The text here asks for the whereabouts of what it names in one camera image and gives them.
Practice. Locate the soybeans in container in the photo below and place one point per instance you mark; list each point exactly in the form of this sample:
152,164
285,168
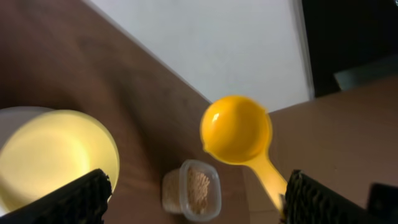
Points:
197,191

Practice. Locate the pale yellow bowl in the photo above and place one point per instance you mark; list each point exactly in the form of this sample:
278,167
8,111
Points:
85,145

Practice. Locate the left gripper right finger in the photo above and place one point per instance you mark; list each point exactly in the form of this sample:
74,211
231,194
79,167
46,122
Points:
308,201

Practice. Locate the yellow measuring scoop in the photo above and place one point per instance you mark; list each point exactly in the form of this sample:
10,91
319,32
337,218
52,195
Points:
236,130

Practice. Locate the white digital kitchen scale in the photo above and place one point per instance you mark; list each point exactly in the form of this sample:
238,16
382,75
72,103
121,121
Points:
12,119

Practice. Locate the clear plastic container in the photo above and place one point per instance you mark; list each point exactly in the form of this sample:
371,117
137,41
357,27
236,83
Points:
214,191

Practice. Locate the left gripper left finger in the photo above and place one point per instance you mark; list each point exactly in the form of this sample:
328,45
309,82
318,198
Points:
83,201

